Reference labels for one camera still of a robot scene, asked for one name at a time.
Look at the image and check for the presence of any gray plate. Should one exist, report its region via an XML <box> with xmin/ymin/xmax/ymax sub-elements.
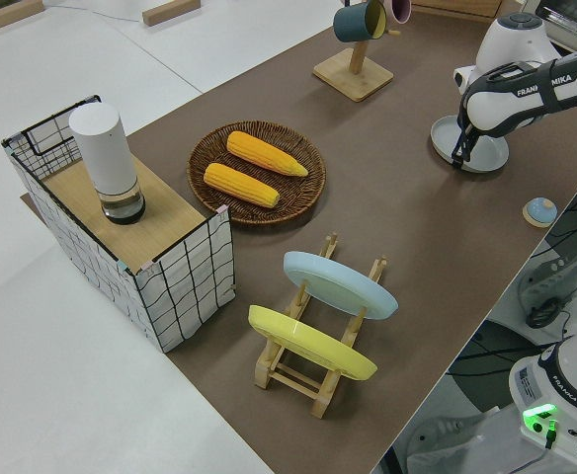
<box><xmin>430</xmin><ymin>114</ymin><xmax>510</xmax><ymax>173</ymax></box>

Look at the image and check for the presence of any light blue plate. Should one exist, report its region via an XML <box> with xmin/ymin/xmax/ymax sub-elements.
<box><xmin>283</xmin><ymin>250</ymin><xmax>399</xmax><ymax>321</ymax></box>

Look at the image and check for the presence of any yellow plate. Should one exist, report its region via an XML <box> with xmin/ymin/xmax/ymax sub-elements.
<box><xmin>247</xmin><ymin>304</ymin><xmax>379</xmax><ymax>382</ymax></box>

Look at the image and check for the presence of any wooden plate rack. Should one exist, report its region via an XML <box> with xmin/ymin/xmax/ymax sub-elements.
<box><xmin>253</xmin><ymin>232</ymin><xmax>389</xmax><ymax>420</ymax></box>

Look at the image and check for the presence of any blue service bell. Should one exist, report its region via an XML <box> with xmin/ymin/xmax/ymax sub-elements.
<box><xmin>522</xmin><ymin>197</ymin><xmax>559</xmax><ymax>229</ymax></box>

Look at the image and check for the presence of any brown table mat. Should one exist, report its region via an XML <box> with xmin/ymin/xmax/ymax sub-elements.
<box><xmin>20</xmin><ymin>0</ymin><xmax>577</xmax><ymax>474</ymax></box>

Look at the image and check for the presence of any wooden mug tree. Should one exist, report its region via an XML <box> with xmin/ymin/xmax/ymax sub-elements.
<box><xmin>312</xmin><ymin>0</ymin><xmax>401</xmax><ymax>104</ymax></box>

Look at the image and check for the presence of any pink mug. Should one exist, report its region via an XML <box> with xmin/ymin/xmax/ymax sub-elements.
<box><xmin>384</xmin><ymin>0</ymin><xmax>413</xmax><ymax>25</ymax></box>

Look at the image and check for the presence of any brown wicker tray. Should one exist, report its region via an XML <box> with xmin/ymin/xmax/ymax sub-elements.
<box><xmin>186</xmin><ymin>119</ymin><xmax>328</xmax><ymax>229</ymax></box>

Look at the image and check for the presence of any white toaster oven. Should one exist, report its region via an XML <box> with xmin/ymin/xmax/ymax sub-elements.
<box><xmin>535</xmin><ymin>0</ymin><xmax>577</xmax><ymax>55</ymax></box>

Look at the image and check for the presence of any dark blue mug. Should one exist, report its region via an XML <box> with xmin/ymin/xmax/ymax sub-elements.
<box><xmin>332</xmin><ymin>0</ymin><xmax>388</xmax><ymax>44</ymax></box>

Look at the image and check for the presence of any yellow corn cob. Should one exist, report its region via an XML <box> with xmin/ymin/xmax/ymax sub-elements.
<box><xmin>203</xmin><ymin>162</ymin><xmax>281</xmax><ymax>208</ymax></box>
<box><xmin>226</xmin><ymin>130</ymin><xmax>309</xmax><ymax>178</ymax></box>

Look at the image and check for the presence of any wooden block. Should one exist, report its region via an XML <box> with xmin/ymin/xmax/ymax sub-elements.
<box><xmin>0</xmin><ymin>0</ymin><xmax>45</xmax><ymax>36</ymax></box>
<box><xmin>141</xmin><ymin>0</ymin><xmax>202</xmax><ymax>26</ymax></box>

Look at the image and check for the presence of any white cylinder with glass base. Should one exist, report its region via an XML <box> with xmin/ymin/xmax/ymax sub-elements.
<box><xmin>68</xmin><ymin>102</ymin><xmax>147</xmax><ymax>226</ymax></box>

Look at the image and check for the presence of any wire basket with wooden shelf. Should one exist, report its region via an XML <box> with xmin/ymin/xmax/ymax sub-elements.
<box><xmin>0</xmin><ymin>94</ymin><xmax>236</xmax><ymax>355</ymax></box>

